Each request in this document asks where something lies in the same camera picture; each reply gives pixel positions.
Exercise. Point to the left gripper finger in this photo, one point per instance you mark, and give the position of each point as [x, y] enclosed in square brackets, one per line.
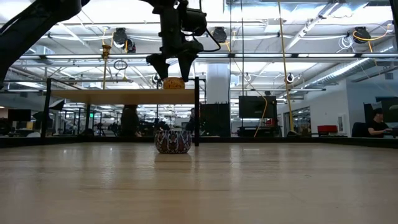
[186, 65]
[161, 65]

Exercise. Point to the medium gold candlestick holder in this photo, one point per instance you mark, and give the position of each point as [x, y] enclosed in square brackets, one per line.
[106, 49]

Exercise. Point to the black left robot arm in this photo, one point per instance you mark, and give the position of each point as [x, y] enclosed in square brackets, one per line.
[28, 28]

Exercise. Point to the white square column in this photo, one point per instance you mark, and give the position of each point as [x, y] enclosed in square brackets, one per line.
[217, 84]

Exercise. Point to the wooden shelf with black legs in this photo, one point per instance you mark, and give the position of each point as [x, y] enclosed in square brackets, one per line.
[124, 97]

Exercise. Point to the person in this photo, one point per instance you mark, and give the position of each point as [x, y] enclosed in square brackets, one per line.
[190, 121]
[129, 121]
[377, 124]

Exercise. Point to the black television screen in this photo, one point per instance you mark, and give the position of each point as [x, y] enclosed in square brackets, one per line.
[255, 107]

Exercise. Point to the small black monitor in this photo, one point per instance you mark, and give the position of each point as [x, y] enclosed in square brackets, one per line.
[19, 115]

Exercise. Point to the red bin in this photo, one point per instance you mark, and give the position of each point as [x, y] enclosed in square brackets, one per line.
[327, 128]

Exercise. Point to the black office chair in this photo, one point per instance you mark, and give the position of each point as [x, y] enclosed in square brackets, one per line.
[359, 130]

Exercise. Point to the black desk monitor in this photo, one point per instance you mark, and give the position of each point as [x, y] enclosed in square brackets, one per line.
[388, 105]

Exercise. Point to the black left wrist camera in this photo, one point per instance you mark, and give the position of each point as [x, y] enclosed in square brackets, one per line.
[194, 21]

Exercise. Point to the grey ventilation duct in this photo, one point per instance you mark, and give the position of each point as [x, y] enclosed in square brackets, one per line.
[339, 73]

